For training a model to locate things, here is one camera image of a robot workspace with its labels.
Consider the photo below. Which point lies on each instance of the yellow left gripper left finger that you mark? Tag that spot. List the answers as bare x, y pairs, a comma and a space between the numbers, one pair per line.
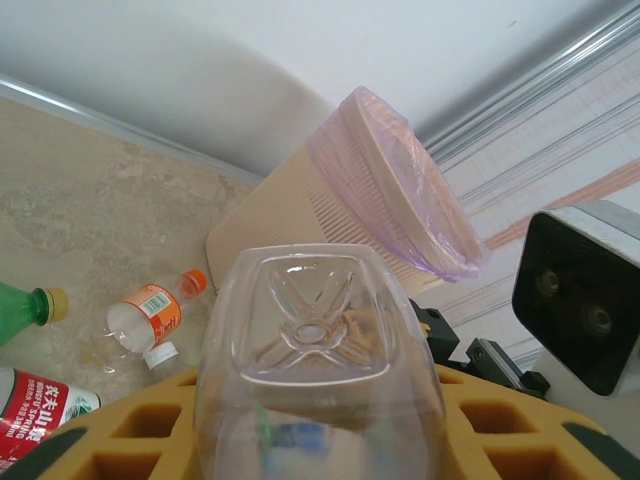
125, 445

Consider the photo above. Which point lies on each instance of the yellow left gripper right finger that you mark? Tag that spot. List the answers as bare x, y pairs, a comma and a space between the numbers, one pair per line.
525, 440

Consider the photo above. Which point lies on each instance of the orange label orange cap bottle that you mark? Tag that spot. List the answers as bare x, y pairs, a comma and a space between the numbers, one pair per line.
150, 310

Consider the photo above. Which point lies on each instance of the clear square base bottle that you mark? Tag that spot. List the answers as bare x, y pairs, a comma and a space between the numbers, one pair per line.
310, 400

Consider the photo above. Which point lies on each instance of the green soda bottle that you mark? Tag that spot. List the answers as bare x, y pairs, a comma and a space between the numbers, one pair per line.
20, 312

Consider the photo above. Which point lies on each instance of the purple plastic bin liner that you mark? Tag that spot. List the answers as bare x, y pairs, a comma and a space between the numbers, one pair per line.
425, 200

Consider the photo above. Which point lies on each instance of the beige ribbed waste bin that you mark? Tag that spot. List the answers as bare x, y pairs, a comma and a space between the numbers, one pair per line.
300, 200

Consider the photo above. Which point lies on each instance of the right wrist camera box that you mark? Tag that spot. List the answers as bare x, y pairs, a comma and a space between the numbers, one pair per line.
570, 300

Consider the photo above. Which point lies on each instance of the aluminium frame post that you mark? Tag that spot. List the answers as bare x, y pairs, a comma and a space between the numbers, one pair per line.
550, 65

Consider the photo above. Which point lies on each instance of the aluminium table edge rail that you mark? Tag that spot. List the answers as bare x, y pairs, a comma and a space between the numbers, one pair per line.
125, 131

